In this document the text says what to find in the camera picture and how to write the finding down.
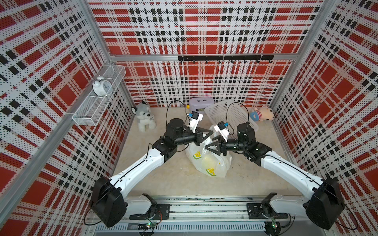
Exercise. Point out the white wire mesh shelf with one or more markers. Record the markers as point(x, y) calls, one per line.
point(92, 108)

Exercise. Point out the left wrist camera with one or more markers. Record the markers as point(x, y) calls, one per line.
point(194, 118)

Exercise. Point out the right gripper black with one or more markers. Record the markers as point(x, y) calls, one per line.
point(223, 146)

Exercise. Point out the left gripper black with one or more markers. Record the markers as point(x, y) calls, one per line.
point(199, 137)

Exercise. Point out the pink pig plush toy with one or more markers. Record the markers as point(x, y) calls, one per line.
point(263, 113)

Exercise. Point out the white plastic basket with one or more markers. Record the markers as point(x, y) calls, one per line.
point(229, 112)

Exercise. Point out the grey husky plush toy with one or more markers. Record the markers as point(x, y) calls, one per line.
point(145, 118)

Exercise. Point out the white plastic bag lemon print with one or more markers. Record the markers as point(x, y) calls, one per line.
point(206, 161)

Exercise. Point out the white alarm clock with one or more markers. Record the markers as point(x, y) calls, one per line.
point(102, 87)

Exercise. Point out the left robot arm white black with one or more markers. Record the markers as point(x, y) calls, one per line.
point(109, 199)

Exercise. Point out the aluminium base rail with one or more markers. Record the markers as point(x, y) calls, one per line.
point(211, 216)

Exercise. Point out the black wall hook rail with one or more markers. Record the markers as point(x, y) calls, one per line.
point(219, 58)

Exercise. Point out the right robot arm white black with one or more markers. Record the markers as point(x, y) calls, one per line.
point(321, 200)

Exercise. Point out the purple plastic stool toy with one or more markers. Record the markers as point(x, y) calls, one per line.
point(199, 104)

